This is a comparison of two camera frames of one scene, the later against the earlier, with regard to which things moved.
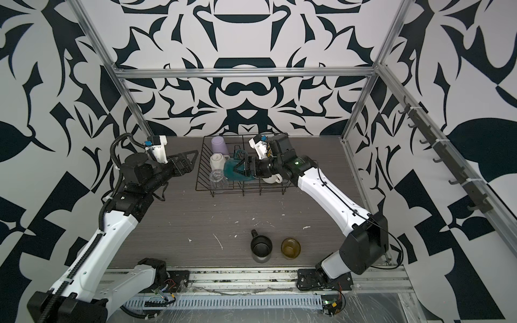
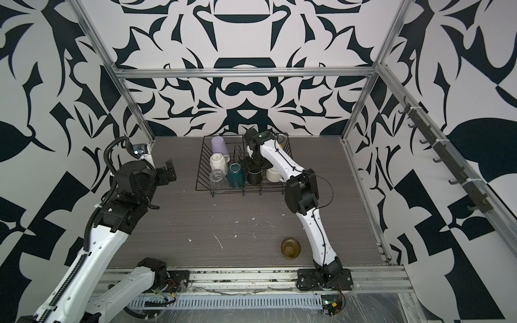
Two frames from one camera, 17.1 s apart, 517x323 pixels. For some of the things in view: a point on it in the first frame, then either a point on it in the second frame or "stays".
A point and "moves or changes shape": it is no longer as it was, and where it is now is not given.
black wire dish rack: x=245 y=165 stays
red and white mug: x=275 y=178 stays
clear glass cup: x=218 y=183 stays
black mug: x=261 y=247 moves or changes shape
